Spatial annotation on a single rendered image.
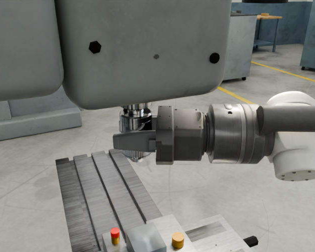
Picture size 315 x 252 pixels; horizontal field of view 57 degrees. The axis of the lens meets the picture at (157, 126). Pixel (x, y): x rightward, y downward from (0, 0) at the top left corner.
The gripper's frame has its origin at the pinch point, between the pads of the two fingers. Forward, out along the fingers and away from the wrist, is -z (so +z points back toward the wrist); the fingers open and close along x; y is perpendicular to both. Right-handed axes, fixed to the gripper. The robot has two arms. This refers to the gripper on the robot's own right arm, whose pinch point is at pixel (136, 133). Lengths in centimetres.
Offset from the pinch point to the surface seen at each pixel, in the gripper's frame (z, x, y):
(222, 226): 16.3, -8.6, 25.9
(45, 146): -122, -218, 122
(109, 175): -14, -36, 33
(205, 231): 12.6, -6.9, 25.9
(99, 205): -13.6, -22.5, 32.6
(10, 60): -7.5, 16.8, -14.3
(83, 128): -95, -263, 122
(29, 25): -5.8, 16.1, -16.9
